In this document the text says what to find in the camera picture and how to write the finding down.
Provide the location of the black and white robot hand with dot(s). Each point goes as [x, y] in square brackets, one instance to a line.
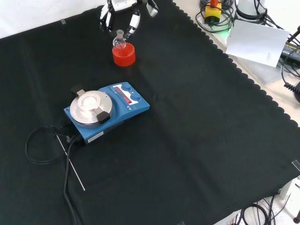
[134, 20]

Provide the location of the clear round-bottom glass flask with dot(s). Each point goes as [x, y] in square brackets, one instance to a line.
[120, 41]

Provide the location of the red ribbed flask stand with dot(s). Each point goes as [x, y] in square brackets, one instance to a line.
[124, 56]

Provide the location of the blue heater with steel plate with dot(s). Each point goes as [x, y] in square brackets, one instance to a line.
[106, 107]

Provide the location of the yellow emergency stop button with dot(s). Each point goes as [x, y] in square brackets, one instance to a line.
[213, 11]

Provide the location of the black cloth bench cover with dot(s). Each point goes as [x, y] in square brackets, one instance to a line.
[164, 140]

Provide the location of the thin metal temperature probe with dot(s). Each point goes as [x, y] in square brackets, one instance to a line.
[70, 161]

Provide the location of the black power adapter box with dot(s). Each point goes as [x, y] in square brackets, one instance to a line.
[290, 50]

